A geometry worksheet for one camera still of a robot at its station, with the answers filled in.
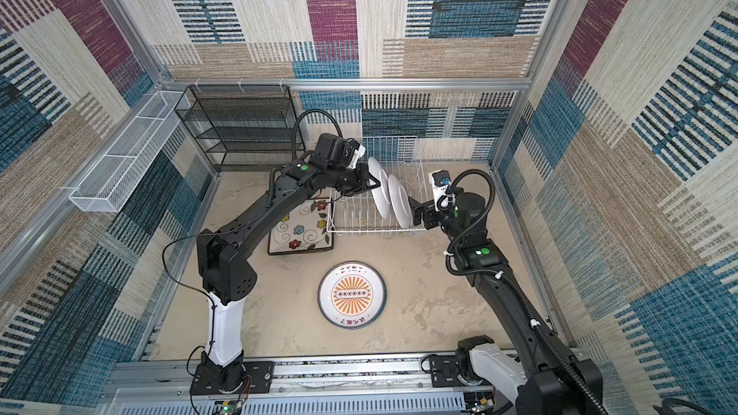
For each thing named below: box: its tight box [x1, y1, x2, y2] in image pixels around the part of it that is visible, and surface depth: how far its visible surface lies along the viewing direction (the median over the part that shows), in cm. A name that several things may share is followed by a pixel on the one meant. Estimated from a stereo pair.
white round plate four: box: [387, 173, 413, 230], surface depth 93 cm
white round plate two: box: [317, 260, 388, 330], surface depth 87 cm
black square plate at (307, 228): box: [267, 196, 334, 256], surface depth 98 cm
